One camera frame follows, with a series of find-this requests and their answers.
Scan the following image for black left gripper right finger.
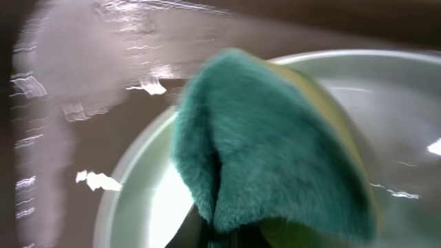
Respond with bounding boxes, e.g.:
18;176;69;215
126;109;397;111
258;218;345;248

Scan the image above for dark grey serving tray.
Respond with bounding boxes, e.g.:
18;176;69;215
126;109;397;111
1;1;440;247

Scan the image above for white plate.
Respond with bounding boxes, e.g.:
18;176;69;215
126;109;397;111
93;50;440;247

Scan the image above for green and yellow sponge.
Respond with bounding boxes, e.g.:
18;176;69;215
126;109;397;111
172;49;380;247

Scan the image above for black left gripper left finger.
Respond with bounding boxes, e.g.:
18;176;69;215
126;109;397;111
165;205;210;248

